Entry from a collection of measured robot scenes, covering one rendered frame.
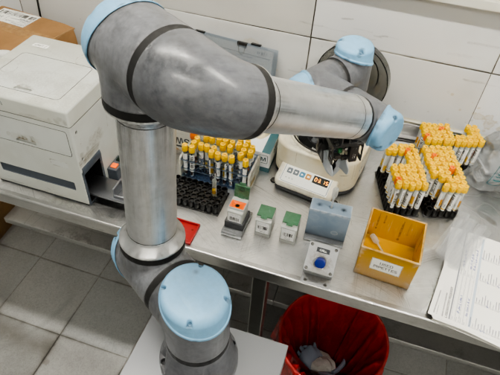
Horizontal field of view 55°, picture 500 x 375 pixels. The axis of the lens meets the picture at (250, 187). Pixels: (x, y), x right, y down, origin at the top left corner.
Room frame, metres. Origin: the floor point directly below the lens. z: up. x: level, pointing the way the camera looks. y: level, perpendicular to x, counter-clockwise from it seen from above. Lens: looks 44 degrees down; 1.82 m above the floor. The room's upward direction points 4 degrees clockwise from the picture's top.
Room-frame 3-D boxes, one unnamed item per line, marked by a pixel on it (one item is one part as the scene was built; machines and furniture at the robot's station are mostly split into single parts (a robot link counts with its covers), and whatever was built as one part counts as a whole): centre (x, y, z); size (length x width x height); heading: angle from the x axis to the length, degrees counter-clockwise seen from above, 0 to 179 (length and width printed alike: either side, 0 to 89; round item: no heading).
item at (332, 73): (0.78, -0.12, 1.32); 0.11 x 0.11 x 0.08; 42
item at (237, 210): (0.82, 0.03, 0.92); 0.05 x 0.04 x 0.06; 164
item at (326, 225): (0.81, -0.20, 0.92); 0.10 x 0.07 x 0.10; 77
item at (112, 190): (0.87, 0.34, 0.92); 0.21 x 0.07 x 0.05; 75
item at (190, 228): (0.78, 0.16, 0.88); 0.07 x 0.07 x 0.01; 75
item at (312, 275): (0.71, -0.18, 0.92); 0.13 x 0.07 x 0.08; 165
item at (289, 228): (0.80, -0.11, 0.91); 0.05 x 0.04 x 0.07; 165
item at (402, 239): (0.74, -0.34, 0.93); 0.13 x 0.13 x 0.10; 72
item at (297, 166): (1.07, -0.20, 0.94); 0.30 x 0.24 x 0.12; 156
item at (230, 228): (0.82, 0.03, 0.89); 0.09 x 0.05 x 0.04; 164
